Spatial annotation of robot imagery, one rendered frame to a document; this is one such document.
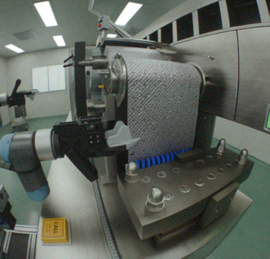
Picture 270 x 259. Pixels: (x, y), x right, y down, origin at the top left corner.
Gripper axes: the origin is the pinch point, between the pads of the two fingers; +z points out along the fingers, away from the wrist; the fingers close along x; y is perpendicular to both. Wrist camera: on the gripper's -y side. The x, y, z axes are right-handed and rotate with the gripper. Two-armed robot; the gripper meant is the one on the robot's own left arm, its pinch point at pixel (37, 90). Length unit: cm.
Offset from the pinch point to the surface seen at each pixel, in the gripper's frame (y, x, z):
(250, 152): 95, 142, 278
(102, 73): -12, 62, 10
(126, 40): -27, 42, 34
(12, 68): -26, -578, -51
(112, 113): 0, 62, 14
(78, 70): -11.4, 32.7, 15.4
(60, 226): 22, 72, -11
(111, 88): -8, 64, 11
